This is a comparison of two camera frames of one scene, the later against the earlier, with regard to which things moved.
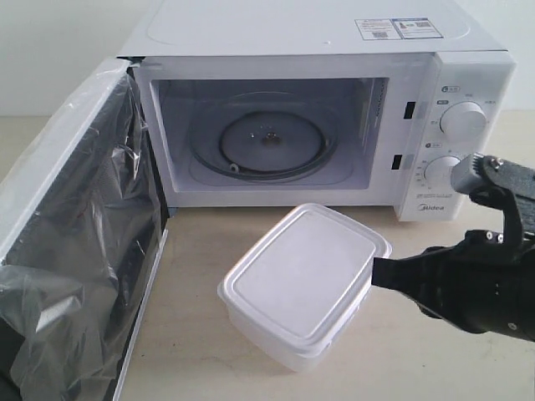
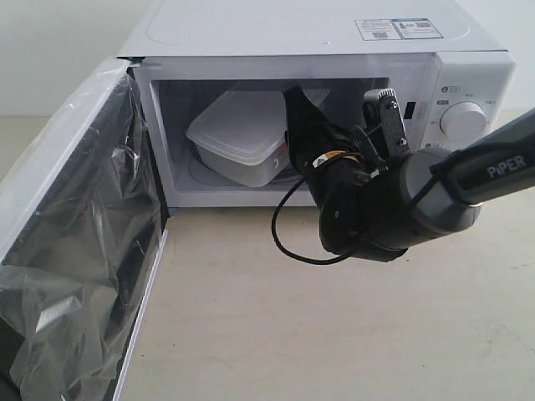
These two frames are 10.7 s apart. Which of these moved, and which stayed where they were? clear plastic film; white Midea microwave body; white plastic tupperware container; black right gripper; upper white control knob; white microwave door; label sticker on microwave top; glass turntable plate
Moved: black right gripper; white plastic tupperware container; glass turntable plate
Stayed: label sticker on microwave top; white microwave door; clear plastic film; white Midea microwave body; upper white control knob
